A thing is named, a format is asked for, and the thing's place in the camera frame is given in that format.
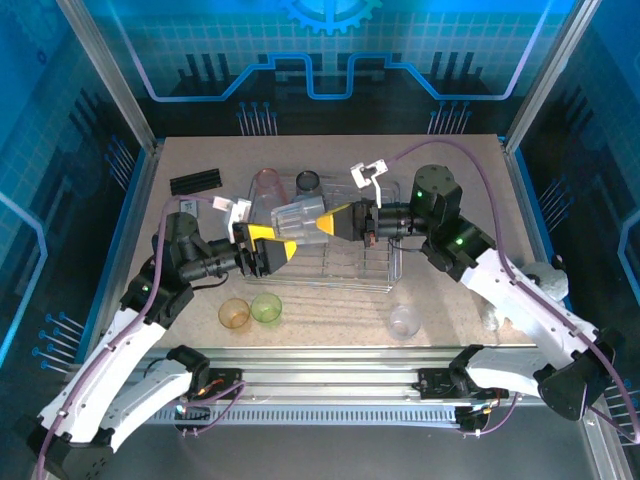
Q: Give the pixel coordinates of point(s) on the blue tall plastic cup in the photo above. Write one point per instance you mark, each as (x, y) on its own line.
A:
(307, 215)

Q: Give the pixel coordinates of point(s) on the pink tall plastic cup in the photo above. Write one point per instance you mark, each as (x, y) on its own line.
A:
(270, 187)

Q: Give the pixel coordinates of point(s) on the green small plastic cup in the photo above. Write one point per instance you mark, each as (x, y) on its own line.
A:
(266, 309)

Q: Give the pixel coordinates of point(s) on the grey tall plastic cup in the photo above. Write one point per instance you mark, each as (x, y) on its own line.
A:
(310, 181)

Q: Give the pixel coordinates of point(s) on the orange small plastic cup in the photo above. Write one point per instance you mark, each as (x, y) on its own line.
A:
(234, 315)

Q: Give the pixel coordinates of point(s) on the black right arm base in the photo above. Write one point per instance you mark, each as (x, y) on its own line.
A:
(435, 385)

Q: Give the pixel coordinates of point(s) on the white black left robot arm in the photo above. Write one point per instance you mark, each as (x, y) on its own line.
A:
(100, 365)

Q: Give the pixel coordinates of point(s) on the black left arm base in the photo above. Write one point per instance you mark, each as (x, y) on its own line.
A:
(225, 380)

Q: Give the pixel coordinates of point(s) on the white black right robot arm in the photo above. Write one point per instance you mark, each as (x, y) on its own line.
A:
(525, 300)

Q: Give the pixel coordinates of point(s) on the black ridged strip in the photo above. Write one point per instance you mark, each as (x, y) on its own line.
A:
(195, 182)

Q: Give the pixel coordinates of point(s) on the clear small plastic cup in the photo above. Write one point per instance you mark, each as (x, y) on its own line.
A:
(404, 323)

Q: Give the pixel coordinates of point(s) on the small black knob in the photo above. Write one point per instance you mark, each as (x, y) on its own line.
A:
(557, 261)

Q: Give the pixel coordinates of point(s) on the small black connector box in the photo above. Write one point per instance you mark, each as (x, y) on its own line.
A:
(192, 414)
(472, 422)

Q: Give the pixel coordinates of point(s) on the grey metal bottom plate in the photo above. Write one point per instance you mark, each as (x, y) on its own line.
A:
(325, 455)

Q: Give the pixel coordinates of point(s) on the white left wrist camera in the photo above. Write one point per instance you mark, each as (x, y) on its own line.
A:
(235, 220)

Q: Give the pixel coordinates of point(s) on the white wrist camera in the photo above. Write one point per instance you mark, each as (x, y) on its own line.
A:
(235, 220)
(360, 174)

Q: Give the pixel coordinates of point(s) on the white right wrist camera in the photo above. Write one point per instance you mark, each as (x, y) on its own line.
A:
(360, 174)

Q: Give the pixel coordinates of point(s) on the aluminium table side rail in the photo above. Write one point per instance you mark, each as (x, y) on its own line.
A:
(524, 200)
(149, 160)

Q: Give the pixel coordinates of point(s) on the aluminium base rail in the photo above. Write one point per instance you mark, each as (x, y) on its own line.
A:
(325, 370)

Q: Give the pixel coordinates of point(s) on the aluminium frame post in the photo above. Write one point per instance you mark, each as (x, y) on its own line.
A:
(550, 75)
(111, 75)

